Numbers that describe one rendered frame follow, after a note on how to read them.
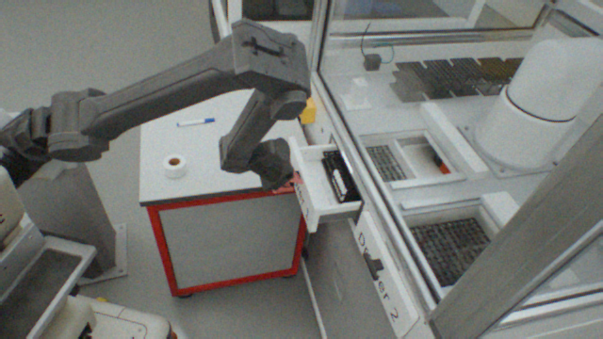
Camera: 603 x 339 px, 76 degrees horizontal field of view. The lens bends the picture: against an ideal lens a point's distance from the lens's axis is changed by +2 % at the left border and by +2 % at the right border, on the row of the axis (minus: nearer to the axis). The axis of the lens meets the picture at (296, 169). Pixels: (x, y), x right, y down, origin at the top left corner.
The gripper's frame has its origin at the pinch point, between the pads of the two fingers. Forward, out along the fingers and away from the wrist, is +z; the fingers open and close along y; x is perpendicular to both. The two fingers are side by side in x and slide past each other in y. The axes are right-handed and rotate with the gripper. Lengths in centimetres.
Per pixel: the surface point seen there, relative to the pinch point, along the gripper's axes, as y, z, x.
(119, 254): -110, 14, 45
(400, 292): 12.0, 8.2, -36.9
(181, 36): -84, 45, 259
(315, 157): 3.9, 11.3, 14.4
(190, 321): -90, 37, 6
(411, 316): 11.8, 8.1, -42.4
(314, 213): 2.1, 0.7, -11.3
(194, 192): -29.6, -10.1, 13.9
